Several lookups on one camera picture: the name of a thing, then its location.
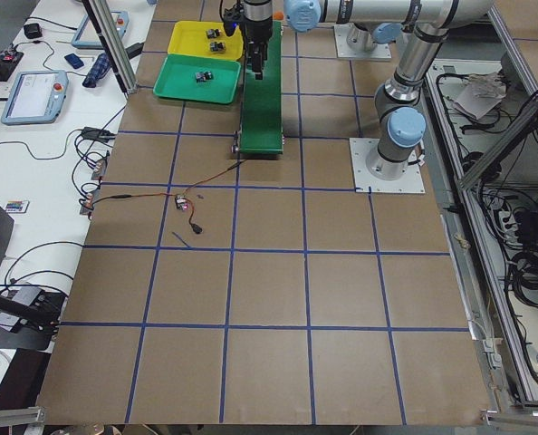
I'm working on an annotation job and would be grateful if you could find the upper teach pendant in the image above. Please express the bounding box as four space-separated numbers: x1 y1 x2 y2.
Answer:
71 11 132 50

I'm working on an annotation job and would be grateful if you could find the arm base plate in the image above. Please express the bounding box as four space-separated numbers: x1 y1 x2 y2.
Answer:
333 24 392 62
349 138 426 195

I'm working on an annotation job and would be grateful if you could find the green plastic tray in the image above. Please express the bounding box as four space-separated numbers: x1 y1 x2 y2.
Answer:
153 54 241 104

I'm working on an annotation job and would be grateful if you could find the green conveyor belt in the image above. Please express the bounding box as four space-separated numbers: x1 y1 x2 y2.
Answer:
232 21 284 155

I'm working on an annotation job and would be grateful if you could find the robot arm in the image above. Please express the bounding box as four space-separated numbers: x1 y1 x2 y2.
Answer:
284 1 494 181
223 1 404 80

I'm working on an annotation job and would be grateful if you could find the teach pendant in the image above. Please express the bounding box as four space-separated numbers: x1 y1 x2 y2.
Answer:
71 11 132 50
0 70 69 126

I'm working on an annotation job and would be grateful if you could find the red black power cable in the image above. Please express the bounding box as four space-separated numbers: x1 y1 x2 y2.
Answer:
90 160 245 227

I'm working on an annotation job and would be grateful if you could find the aluminium frame post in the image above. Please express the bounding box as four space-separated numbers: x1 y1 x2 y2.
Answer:
82 0 138 95

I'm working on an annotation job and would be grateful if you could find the motor controller board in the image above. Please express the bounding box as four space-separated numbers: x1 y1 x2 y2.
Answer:
174 194 189 211

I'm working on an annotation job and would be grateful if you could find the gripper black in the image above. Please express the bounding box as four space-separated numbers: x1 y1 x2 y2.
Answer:
243 0 273 80

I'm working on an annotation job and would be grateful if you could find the yellow plastic tray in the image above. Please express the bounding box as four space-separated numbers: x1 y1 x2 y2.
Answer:
168 21 244 61

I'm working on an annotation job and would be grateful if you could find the lower teach pendant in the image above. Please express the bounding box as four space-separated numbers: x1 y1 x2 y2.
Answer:
0 70 69 126

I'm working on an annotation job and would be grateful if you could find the black inline switch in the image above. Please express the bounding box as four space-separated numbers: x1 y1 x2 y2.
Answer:
190 222 203 235

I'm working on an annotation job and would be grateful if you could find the blue white small box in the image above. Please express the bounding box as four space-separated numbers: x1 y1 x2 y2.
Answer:
64 53 84 70

